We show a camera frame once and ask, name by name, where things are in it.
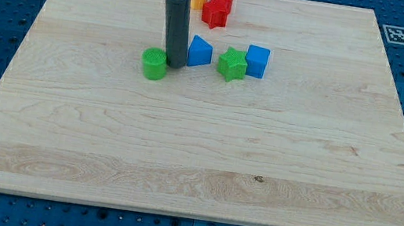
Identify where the fiducial marker tag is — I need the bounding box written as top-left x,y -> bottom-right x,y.
383,24 -> 404,46

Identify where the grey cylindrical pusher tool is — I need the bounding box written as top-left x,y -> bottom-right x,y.
165,0 -> 191,69

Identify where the blue triangle block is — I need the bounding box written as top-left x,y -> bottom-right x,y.
187,35 -> 213,67

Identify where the green star block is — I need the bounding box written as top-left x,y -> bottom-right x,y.
217,47 -> 248,82

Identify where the green cylinder block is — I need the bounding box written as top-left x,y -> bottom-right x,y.
141,47 -> 167,80

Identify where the wooden board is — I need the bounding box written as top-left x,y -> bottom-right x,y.
0,0 -> 404,226

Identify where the blue cube block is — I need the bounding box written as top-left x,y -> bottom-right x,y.
246,45 -> 271,78

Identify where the red star block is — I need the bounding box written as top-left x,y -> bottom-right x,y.
201,1 -> 228,29

